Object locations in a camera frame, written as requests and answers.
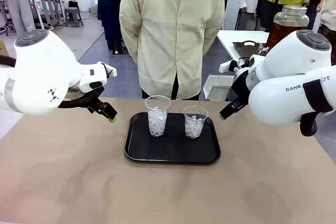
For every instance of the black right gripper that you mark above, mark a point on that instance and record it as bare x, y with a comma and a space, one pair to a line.
240, 87

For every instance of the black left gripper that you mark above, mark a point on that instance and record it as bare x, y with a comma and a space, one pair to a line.
93, 108

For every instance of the short clear plastic iced cup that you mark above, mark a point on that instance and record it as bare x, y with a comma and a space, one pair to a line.
194, 127

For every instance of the tall clear plastic iced cup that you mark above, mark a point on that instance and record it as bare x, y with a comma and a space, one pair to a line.
157, 124

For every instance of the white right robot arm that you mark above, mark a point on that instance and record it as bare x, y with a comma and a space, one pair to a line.
288, 56

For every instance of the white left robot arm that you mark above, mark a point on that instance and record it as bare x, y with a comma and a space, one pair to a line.
39, 72

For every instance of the white plastic bin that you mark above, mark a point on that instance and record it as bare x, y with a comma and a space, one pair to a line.
210, 85

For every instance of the black plastic serving tray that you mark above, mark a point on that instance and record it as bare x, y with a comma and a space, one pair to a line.
170, 150

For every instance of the white side table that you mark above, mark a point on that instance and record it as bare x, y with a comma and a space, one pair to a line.
228, 37

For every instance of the person in cream shirt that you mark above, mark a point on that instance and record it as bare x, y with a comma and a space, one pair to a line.
170, 37

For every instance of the mannequin white shirt navy skirt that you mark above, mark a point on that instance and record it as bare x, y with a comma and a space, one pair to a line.
109, 11

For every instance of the glass tea dispenser jar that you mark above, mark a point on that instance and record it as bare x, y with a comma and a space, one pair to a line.
288, 22

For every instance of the grey plastic stool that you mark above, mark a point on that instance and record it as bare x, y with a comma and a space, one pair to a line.
73, 11

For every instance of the black bag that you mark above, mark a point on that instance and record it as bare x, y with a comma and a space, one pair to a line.
73, 3

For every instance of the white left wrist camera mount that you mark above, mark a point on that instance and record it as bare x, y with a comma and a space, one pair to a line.
109, 70

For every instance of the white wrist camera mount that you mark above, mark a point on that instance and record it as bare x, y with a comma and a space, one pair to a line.
109, 70
225, 66

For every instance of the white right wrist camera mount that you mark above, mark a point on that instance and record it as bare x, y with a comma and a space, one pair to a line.
225, 66

